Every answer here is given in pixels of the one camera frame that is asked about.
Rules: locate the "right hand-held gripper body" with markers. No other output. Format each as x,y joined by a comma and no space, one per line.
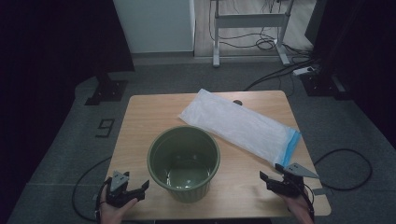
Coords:
289,186

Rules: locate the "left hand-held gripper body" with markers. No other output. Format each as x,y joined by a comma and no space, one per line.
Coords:
119,182

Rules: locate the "green plastic trash bin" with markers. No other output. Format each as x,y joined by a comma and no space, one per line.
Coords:
186,179

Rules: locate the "white plastic bag blue edge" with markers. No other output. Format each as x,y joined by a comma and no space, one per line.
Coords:
239,124

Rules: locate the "person's right hand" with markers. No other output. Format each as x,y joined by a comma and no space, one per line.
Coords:
300,210

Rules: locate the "person's left hand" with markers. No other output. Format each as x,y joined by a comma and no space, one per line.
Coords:
112,213

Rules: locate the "grey tape piece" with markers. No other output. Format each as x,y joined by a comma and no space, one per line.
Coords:
321,191
95,197

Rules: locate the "black round table grommet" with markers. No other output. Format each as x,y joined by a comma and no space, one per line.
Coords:
238,102

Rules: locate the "black stand base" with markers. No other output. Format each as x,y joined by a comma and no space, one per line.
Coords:
107,91
322,85

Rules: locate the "white power strip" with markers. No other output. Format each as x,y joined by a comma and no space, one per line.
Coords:
302,71

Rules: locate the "dark curtain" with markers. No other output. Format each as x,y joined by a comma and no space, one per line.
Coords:
46,62
364,62

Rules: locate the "white cabinet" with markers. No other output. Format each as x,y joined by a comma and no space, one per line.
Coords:
155,25

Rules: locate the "white metal desk frame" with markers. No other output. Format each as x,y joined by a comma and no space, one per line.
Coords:
249,21

